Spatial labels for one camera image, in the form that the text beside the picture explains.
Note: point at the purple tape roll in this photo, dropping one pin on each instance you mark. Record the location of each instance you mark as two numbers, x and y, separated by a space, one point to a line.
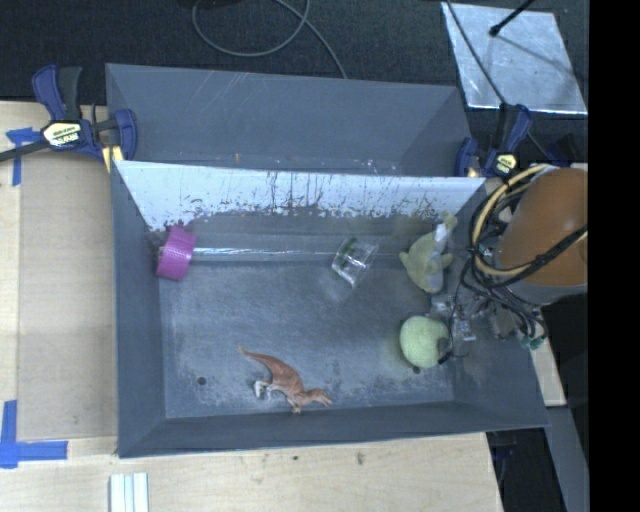
176 252

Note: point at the pale green ball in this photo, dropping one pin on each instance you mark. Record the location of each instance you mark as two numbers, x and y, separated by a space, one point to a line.
422 342

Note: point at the yellow-green plush toy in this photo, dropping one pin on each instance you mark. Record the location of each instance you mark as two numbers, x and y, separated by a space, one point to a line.
425 260

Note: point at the orange toy dinosaur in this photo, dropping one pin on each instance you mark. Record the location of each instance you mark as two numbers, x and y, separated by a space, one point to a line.
287 380

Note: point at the grey metal bin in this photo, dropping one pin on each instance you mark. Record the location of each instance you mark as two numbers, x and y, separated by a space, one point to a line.
300 320

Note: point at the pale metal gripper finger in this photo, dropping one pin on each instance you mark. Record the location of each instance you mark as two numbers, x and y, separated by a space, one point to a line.
465 332
442 305

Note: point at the clear plastic cup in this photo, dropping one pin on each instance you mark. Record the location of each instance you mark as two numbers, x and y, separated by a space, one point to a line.
354 262

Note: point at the pale wood flat board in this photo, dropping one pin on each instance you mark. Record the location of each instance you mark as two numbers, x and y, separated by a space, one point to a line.
65 300

